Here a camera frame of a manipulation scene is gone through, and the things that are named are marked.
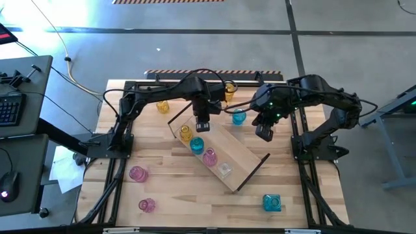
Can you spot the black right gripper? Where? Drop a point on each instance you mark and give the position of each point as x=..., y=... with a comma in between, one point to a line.
x=271, y=104

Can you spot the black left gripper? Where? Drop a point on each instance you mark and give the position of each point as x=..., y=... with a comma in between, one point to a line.
x=206, y=99

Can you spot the yellow ribbed glass vase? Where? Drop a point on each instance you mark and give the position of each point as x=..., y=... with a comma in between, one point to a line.
x=186, y=133

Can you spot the teal diamond-pattern glass vase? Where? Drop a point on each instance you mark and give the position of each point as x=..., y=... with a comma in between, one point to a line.
x=197, y=145

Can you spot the teal round bottle vase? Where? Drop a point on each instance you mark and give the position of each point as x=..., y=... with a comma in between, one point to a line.
x=239, y=117

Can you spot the tall pink glass vase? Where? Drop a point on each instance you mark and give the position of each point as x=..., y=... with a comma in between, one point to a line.
x=210, y=157

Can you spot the yellow tall textured vase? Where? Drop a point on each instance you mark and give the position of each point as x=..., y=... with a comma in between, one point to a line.
x=230, y=92

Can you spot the clear square diamond-cut vase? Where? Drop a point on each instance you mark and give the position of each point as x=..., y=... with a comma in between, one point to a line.
x=225, y=169

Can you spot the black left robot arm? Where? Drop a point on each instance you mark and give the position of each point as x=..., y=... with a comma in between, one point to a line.
x=162, y=92

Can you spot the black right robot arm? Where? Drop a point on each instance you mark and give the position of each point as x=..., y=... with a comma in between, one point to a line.
x=325, y=91

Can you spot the wooden shelf with black legs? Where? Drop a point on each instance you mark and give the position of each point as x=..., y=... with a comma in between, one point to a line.
x=237, y=152

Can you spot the yellow barrel glass vase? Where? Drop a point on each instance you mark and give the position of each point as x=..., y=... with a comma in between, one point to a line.
x=162, y=106

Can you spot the black hazard-striped floor mat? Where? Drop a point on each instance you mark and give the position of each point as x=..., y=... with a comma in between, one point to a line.
x=162, y=75

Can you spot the teal square glass vase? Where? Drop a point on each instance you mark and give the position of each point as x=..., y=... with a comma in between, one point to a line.
x=271, y=202

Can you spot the pink cylindrical glass vase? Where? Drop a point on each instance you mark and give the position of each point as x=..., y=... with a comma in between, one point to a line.
x=138, y=174

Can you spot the pink scalloped glass vase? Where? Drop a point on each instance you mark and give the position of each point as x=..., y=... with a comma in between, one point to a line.
x=147, y=205

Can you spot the grey metal side table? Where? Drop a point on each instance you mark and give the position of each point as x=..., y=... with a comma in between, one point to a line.
x=390, y=109

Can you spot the black caster wheel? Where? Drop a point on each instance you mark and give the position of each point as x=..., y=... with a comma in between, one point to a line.
x=44, y=212
x=79, y=159

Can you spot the white paper sheet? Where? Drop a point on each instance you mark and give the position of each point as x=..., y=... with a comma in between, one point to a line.
x=66, y=172

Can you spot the black support beam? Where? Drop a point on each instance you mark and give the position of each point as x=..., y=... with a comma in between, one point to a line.
x=58, y=136

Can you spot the dark grey desk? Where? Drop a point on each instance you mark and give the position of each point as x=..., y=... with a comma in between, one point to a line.
x=29, y=169

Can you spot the black keyboard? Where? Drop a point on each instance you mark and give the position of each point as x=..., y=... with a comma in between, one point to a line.
x=11, y=109

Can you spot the black desk clamp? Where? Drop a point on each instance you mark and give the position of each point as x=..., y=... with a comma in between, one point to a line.
x=14, y=79

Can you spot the black computer mouse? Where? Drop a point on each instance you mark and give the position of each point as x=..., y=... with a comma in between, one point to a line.
x=9, y=185

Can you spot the black laptop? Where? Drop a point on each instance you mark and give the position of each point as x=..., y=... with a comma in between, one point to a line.
x=6, y=34

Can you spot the black frame clamp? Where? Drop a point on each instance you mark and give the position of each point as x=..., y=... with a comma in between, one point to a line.
x=157, y=78
x=259, y=76

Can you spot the silver metal bracket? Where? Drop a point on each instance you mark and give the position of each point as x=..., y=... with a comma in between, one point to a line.
x=302, y=231
x=120, y=230

